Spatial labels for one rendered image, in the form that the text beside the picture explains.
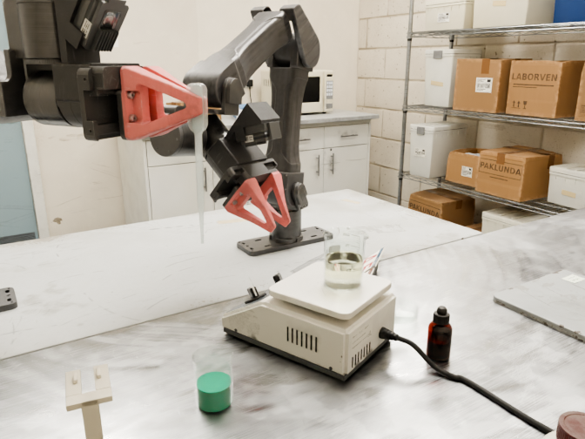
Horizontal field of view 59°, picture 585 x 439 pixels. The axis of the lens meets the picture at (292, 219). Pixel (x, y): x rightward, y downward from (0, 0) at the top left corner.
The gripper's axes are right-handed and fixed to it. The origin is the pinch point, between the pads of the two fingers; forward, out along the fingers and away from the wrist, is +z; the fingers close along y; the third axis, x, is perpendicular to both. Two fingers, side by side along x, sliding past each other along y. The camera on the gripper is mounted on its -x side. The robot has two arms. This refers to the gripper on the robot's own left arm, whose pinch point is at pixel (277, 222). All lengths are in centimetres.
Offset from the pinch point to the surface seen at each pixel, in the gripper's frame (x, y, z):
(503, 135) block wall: 40, 274, -18
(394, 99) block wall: 87, 309, -97
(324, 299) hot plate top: -6.1, -9.4, 13.9
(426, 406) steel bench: -8.5, -9.5, 30.0
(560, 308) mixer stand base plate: -14.4, 22.3, 34.7
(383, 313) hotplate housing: -6.8, -2.6, 19.4
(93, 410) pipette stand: -7.9, -39.7, 12.0
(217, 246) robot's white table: 26.8, 12.9, -10.8
